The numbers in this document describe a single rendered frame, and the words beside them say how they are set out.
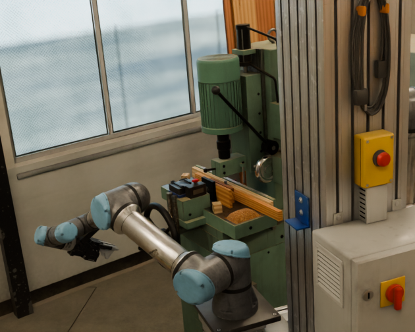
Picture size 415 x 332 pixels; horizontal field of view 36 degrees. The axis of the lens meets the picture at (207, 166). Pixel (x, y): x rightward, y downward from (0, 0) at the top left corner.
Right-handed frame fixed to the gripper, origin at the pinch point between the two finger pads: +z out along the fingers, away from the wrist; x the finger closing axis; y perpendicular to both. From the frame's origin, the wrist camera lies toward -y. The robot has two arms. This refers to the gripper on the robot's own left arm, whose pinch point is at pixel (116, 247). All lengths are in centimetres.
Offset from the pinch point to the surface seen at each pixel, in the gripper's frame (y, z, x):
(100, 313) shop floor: 58, 53, -79
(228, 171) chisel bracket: -46, 31, 14
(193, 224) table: -21.0, 19.3, 19.1
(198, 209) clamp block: -27.4, 20.6, 17.1
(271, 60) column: -95, 25, 22
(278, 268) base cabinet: -14, 60, 33
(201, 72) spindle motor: -80, 2, 12
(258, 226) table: -30, 35, 40
